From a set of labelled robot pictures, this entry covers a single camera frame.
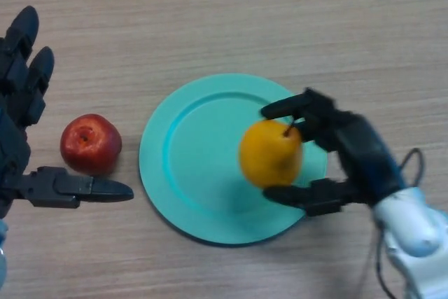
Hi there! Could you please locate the yellow pear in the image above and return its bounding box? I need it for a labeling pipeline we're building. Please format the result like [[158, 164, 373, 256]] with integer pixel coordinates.
[[238, 119, 304, 188]]

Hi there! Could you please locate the red apple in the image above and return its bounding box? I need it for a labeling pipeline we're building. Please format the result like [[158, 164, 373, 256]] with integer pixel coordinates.
[[59, 113, 123, 176]]

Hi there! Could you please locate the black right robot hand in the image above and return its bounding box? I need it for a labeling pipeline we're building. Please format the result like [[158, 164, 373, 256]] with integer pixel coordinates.
[[259, 88, 409, 218]]

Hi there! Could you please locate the teal round plate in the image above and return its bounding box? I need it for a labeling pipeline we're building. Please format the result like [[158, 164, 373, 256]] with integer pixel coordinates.
[[138, 73, 328, 247]]

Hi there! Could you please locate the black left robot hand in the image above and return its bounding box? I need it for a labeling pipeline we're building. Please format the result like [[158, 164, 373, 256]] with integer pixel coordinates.
[[0, 5, 135, 219]]

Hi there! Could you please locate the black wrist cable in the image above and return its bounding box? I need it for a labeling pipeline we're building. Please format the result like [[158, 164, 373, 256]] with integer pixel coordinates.
[[373, 147, 425, 299]]

